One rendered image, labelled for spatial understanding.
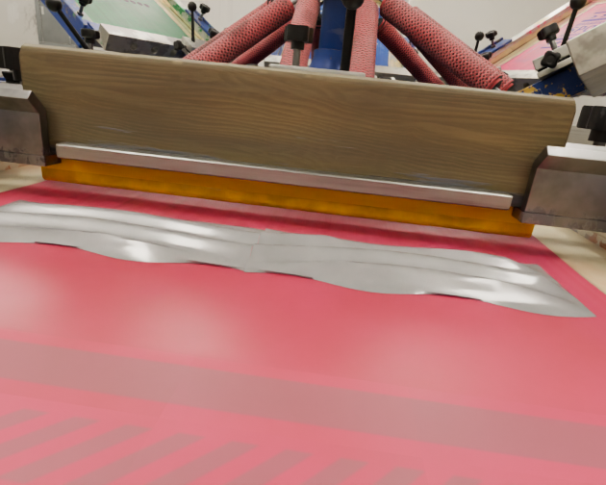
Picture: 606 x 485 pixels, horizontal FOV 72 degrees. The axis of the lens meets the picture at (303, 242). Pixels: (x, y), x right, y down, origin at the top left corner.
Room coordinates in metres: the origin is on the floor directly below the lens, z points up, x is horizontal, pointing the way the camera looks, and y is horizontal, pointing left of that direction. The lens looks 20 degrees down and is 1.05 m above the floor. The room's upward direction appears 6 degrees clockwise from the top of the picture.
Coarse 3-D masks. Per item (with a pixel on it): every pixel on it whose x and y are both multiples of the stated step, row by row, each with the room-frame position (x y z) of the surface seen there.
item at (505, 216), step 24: (72, 168) 0.32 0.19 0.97; (96, 168) 0.32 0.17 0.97; (120, 168) 0.32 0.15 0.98; (144, 168) 0.32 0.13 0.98; (264, 192) 0.31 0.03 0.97; (288, 192) 0.31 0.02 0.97; (312, 192) 0.31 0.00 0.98; (336, 192) 0.31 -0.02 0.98; (456, 216) 0.30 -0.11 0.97; (480, 216) 0.30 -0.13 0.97; (504, 216) 0.30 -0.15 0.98
